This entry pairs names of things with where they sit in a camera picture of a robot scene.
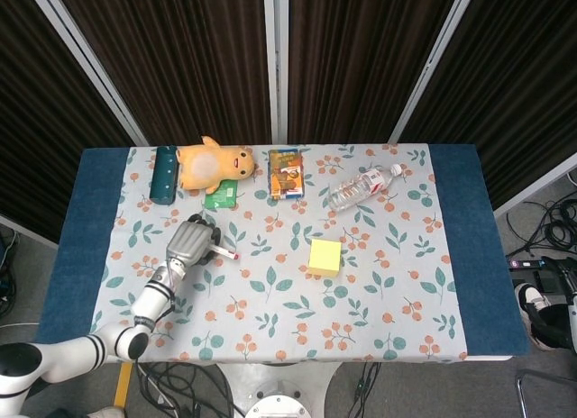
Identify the yellow plush toy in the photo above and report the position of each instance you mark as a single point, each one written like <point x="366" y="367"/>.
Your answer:
<point x="203" y="166"/>

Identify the dark teal box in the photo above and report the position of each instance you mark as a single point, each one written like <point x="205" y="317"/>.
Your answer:
<point x="163" y="179"/>

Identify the yellow strip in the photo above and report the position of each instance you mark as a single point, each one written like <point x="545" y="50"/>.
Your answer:
<point x="123" y="384"/>

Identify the clear plastic water bottle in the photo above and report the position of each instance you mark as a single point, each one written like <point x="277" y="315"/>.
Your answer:
<point x="356" y="190"/>

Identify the white partition frame bar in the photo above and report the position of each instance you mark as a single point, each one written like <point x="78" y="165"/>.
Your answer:
<point x="22" y="229"/>
<point x="430" y="62"/>
<point x="536" y="184"/>
<point x="90" y="62"/>
<point x="276" y="62"/>

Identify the metal chair frame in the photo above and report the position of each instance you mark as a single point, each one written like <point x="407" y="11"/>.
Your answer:
<point x="520" y="386"/>

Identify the blue table cloth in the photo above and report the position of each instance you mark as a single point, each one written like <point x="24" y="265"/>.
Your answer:
<point x="469" y="247"/>

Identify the white and black sneaker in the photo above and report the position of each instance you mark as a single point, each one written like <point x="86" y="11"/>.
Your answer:
<point x="529" y="298"/>

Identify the green packet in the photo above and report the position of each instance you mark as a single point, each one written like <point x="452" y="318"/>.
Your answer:
<point x="223" y="197"/>

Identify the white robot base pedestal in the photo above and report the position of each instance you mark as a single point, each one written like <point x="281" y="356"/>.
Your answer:
<point x="279" y="382"/>

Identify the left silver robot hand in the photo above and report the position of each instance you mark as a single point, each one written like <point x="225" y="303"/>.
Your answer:
<point x="189" y="242"/>

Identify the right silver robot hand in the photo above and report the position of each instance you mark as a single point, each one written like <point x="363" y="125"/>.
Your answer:
<point x="565" y="280"/>

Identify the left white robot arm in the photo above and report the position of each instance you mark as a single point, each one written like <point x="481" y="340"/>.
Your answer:
<point x="151" y="296"/>

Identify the black power strip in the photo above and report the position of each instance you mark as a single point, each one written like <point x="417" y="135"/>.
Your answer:
<point x="525" y="263"/>

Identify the floral tablecloth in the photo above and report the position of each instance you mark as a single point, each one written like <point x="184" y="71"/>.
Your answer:
<point x="279" y="310"/>

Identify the black trouser leg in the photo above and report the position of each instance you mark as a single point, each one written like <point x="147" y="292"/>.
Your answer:
<point x="552" y="328"/>

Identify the yellow sticky note block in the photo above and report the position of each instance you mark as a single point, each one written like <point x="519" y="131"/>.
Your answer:
<point x="324" y="256"/>

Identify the orange snack box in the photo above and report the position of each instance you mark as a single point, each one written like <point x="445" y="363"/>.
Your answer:
<point x="286" y="175"/>

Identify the red and white marker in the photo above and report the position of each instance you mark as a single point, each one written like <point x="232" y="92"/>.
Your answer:
<point x="230" y="254"/>

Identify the light shoe tip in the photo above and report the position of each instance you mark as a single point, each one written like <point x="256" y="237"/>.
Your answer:
<point x="108" y="412"/>

